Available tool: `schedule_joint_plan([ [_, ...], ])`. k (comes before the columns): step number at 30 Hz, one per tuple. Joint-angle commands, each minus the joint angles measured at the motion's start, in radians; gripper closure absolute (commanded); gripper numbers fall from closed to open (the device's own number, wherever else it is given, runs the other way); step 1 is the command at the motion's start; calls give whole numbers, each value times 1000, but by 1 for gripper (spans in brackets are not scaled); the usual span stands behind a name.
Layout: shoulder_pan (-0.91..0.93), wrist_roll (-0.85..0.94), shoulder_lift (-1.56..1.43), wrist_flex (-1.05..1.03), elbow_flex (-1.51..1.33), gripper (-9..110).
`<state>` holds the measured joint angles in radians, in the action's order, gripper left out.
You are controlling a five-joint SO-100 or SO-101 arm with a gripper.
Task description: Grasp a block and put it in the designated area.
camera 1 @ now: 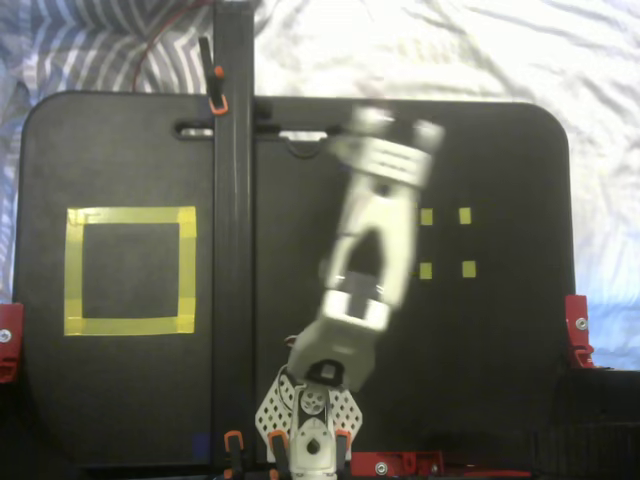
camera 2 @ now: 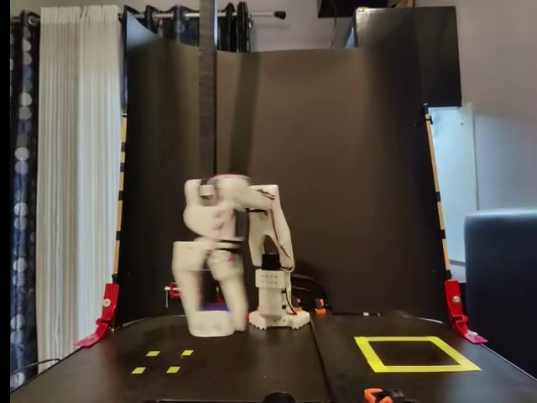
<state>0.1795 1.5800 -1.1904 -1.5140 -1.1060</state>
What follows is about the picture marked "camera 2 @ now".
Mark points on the dark blue armchair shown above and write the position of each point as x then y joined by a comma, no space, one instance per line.
503,273

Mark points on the red corner clamp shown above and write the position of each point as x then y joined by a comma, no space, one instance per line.
110,302
455,306

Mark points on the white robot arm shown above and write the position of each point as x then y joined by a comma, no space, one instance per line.
268,218

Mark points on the red screw clamp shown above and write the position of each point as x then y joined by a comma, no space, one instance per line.
173,290

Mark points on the black backdrop board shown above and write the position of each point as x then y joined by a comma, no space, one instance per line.
335,189

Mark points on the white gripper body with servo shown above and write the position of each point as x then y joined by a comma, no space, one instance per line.
197,258

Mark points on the small orange base clamp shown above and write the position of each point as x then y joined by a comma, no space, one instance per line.
297,310

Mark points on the blue and white charger block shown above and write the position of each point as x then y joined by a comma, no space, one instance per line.
210,327

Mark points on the black bunched curtain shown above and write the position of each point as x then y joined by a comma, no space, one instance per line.
237,33

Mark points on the silver curtain rod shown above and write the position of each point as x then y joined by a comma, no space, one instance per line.
262,15

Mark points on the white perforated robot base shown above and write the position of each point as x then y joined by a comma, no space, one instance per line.
293,322

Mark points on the white movable gripper jaw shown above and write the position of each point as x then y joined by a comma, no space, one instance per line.
236,302

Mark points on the white fixed gripper jaw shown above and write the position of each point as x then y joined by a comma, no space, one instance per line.
189,294

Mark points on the orange and black spring clamp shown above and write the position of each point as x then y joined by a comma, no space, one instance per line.
320,310
373,395

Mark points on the white cabinet door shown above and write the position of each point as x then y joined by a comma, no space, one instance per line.
455,168

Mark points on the yellow tape square frame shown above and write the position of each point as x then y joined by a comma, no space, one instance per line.
419,369

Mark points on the yellow black striped stick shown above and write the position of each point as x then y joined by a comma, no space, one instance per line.
437,189
123,134

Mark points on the white pleated curtain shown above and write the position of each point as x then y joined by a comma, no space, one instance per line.
79,168

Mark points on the navy dotted curtain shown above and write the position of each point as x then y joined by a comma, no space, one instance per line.
23,168
184,31

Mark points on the black upright pole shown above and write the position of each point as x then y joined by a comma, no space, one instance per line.
207,105

